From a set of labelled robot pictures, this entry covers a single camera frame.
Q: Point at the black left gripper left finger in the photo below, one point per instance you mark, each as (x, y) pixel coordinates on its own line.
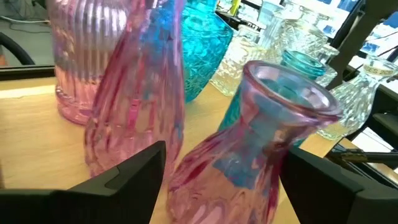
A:
(93, 202)

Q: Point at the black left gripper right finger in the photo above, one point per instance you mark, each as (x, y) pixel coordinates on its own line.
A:
(342, 199)

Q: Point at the pink swirl-ribbed glass vase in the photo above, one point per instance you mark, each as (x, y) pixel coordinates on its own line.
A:
(133, 109)

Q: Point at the small clear glass vase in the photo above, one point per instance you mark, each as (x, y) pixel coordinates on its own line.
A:
(357, 96)

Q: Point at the pink flared-mouth glass vase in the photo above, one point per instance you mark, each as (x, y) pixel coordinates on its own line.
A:
(236, 174)

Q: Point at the clear glass bottle vase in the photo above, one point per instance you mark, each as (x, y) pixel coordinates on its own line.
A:
(329, 67)

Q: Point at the pink ribbed cylinder glass vase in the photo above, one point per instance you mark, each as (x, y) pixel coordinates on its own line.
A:
(81, 62)

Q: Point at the teal glass jar vase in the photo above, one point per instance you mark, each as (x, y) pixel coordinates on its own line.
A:
(303, 63)

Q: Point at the clear hammered glass vase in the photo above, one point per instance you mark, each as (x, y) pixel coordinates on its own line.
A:
(239, 65)

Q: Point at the clear round glass vase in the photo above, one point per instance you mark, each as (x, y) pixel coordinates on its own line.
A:
(306, 34)

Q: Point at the clear square glass vase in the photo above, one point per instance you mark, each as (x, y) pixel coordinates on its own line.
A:
(271, 28)

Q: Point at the teal diamond-pattern glass vase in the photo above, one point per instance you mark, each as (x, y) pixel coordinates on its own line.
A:
(205, 53)

